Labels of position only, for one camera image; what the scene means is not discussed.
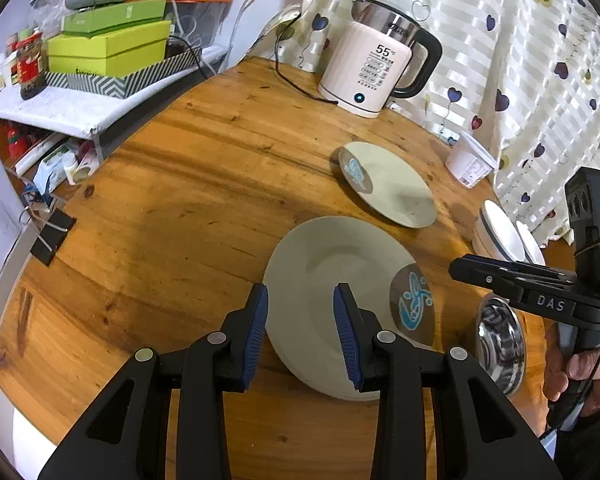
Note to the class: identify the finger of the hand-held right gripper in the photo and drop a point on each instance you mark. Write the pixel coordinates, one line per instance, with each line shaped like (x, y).
(517, 266)
(480, 277)

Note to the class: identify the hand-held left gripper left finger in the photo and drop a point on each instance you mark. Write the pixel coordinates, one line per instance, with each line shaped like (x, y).
(252, 342)

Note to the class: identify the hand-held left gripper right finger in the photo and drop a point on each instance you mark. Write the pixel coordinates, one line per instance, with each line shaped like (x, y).
(347, 342)

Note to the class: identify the white bowl blue stripe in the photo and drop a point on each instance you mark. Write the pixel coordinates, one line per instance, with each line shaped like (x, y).
(500, 235)
(532, 247)

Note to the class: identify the stainless steel bowl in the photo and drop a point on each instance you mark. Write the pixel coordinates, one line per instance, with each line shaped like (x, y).
(500, 345)

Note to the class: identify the large white plate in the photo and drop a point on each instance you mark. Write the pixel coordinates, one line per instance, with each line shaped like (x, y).
(310, 270)

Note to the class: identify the small white plate blue print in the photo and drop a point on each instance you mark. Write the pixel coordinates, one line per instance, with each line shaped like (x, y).
(395, 185)

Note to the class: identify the person's right hand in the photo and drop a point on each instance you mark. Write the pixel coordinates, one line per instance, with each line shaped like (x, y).
(587, 365)

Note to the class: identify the white yogurt tub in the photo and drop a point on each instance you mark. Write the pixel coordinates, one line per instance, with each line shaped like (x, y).
(470, 160)

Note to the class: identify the black binder clip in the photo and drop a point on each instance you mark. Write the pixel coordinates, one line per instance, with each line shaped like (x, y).
(52, 240)

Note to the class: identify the heart print curtain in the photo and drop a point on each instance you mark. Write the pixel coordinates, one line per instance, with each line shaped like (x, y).
(505, 35)

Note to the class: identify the cream electric kettle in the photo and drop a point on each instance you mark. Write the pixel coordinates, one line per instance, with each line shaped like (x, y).
(365, 70)

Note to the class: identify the black white striped box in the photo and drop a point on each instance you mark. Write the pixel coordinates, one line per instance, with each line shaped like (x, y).
(120, 82)

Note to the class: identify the white shelf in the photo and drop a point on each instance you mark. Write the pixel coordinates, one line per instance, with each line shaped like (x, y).
(65, 110)

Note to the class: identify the large green box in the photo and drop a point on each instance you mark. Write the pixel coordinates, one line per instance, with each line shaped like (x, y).
(105, 50)

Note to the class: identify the flat green box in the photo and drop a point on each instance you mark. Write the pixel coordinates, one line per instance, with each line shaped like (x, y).
(115, 14)

